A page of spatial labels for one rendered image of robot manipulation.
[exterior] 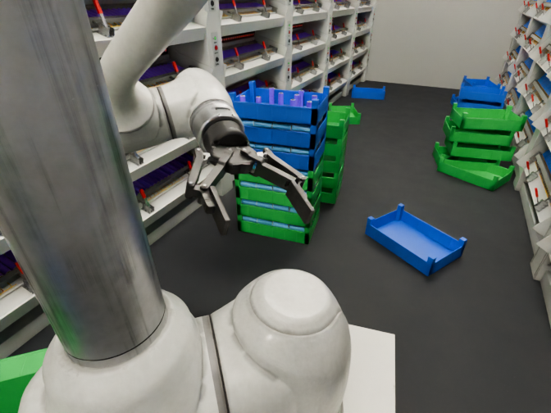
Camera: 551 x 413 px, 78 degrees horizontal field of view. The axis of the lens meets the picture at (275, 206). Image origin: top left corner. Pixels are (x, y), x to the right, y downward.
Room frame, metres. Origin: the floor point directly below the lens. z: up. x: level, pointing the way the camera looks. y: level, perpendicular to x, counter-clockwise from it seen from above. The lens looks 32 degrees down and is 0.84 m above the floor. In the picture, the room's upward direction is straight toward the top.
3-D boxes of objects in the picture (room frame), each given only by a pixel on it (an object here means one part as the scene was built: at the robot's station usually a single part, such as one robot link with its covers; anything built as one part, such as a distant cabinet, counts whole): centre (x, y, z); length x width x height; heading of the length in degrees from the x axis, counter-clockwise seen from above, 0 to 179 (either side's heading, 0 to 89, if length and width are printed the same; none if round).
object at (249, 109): (1.19, -0.02, 0.52); 0.30 x 0.20 x 0.08; 72
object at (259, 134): (1.19, -0.02, 0.44); 0.30 x 0.20 x 0.08; 72
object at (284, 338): (0.29, -0.01, 0.43); 0.18 x 0.16 x 0.22; 108
